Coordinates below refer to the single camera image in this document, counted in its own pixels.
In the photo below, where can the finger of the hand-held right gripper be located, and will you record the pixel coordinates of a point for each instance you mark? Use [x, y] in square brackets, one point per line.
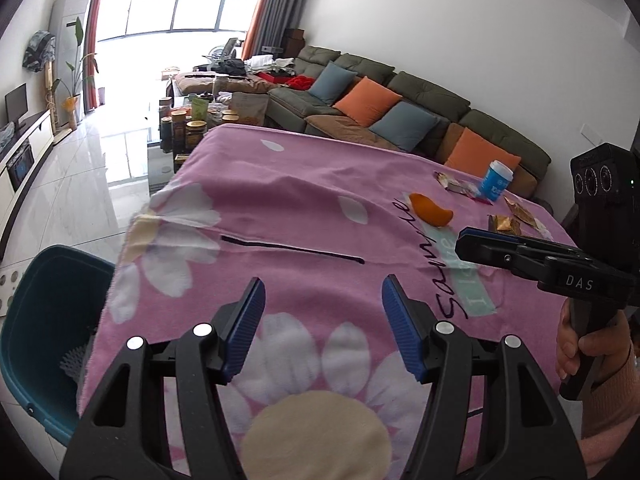
[480, 247]

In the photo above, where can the orange peel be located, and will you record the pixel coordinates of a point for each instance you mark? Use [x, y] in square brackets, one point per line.
[432, 210]

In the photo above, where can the blue and white cup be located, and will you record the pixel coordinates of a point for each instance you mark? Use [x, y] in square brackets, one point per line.
[492, 182]

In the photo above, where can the tall glass jar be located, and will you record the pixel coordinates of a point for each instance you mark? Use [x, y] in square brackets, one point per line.
[221, 88]

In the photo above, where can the brown paper bag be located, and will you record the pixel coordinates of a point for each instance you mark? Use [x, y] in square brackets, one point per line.
[250, 108]

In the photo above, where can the cluster of lidded jars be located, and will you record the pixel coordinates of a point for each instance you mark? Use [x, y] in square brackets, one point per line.
[182, 127]

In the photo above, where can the black monitor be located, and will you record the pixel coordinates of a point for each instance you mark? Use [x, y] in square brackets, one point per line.
[16, 105]

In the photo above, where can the teal plastic bin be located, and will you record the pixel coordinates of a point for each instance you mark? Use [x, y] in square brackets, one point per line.
[40, 320]

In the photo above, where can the pink floral blanket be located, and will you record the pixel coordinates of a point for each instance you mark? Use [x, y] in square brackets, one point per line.
[300, 200]

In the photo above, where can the red cloth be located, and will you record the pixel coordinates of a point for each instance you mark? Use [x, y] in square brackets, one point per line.
[299, 82]

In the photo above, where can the large window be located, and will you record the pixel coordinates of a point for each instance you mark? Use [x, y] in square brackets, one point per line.
[175, 7]

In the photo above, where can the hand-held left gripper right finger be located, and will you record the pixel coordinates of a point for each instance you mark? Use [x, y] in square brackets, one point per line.
[400, 325]

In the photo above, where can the white body scale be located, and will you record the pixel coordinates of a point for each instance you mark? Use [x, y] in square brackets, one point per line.
[6, 292]

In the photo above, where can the tall leafy potted plant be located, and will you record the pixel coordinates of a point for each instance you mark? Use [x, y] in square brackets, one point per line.
[80, 65]

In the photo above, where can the person's right hand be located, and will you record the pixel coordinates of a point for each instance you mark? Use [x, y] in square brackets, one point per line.
[607, 345]

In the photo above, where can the grey office chair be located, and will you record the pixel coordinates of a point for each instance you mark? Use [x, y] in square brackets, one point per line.
[220, 50]

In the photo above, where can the white wall switch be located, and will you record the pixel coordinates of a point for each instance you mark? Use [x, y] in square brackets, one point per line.
[593, 137]

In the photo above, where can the brown box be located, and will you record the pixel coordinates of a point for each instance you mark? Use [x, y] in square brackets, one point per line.
[295, 40]

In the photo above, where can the red tray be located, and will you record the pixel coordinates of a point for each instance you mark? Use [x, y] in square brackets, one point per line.
[272, 76]

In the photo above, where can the fan under blue cover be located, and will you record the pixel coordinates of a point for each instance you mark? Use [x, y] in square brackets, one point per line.
[39, 50]

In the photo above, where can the orange cushion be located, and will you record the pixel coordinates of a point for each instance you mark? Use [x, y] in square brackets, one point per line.
[367, 102]
[480, 152]

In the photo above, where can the olive green sofa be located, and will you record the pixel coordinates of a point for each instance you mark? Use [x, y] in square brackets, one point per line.
[450, 100]

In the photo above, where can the small patterned box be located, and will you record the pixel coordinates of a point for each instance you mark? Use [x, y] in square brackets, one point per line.
[181, 161]

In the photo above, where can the white TV cabinet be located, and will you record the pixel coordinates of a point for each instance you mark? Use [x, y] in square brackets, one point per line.
[30, 155]

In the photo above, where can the brown ottoman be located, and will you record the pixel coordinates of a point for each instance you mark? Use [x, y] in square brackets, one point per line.
[225, 85]

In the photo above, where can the red snack wrapper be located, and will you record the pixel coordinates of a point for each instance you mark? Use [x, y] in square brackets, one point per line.
[481, 199]

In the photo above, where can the dark clothes pile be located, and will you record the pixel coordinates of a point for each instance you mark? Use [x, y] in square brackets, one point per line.
[227, 65]

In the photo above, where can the green package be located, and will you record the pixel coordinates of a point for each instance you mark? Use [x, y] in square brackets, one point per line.
[200, 108]

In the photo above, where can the person's right forearm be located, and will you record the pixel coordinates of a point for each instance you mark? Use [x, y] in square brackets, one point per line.
[615, 410]

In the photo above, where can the light wooden stand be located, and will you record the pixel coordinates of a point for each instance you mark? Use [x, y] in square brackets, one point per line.
[52, 95]

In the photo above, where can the white foam fruit net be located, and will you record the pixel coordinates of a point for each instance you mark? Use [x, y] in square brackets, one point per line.
[75, 360]

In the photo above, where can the plastic wrapped bundle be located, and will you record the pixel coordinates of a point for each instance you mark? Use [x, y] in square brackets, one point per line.
[6, 137]

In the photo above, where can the white clothes pile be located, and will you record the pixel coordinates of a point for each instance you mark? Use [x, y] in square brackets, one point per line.
[270, 61]

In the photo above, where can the orange and grey curtain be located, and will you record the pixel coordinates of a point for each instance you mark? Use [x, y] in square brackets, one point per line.
[92, 35]
[275, 5]

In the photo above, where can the silver brown snack wrapper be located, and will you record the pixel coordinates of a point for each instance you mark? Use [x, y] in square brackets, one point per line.
[455, 185]

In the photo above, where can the dark glass coffee table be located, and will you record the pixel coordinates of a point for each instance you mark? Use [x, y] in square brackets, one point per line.
[160, 170]

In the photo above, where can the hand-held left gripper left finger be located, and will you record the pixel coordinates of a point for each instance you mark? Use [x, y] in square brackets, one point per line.
[245, 320]

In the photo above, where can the gold foil wrapper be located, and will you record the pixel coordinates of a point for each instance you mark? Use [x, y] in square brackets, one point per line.
[502, 224]
[520, 210]

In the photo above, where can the blue grey cushion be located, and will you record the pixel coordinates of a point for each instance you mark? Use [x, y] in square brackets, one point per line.
[332, 85]
[405, 127]

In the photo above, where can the white standing air conditioner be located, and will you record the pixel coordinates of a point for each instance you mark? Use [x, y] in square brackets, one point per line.
[67, 25]

